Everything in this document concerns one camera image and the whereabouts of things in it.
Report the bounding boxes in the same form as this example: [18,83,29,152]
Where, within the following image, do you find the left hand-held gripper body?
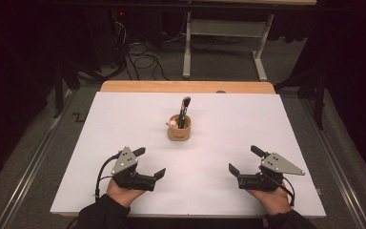
[110,146,157,192]

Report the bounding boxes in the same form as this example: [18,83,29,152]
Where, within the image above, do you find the hand-held gripper black cable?
[94,152,122,202]
[271,175,296,208]

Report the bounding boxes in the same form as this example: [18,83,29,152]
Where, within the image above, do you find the wooden cup with small figurine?
[166,114,193,142]

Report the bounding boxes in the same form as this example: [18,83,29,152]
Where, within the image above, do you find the right hand-held gripper black cable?
[271,175,296,208]

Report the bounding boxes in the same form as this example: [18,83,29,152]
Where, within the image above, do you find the metal floor rail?
[0,89,77,229]
[299,98,366,229]

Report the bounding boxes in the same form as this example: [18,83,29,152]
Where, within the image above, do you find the wooden board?
[100,79,276,95]

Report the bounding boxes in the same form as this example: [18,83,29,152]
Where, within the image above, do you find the white table cover board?
[50,91,327,219]

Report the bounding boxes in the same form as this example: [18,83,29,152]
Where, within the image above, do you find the tangled black floor cables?
[108,18,171,82]

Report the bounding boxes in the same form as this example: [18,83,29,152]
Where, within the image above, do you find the white frame desk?
[177,0,318,82]

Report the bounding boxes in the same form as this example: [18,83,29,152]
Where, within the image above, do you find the black stand leg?
[52,60,82,119]
[274,68,328,131]

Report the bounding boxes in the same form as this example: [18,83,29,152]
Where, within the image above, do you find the person's left hand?
[106,179,146,208]

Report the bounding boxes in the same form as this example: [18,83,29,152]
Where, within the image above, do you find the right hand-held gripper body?
[237,152,306,193]

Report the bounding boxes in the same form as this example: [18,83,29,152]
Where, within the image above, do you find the left hand-held gripper black cable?
[94,152,122,202]

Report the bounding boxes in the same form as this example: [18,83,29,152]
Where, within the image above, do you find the person's right hand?
[247,187,292,217]

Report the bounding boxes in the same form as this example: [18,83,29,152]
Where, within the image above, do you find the black makeup brush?
[180,95,193,129]

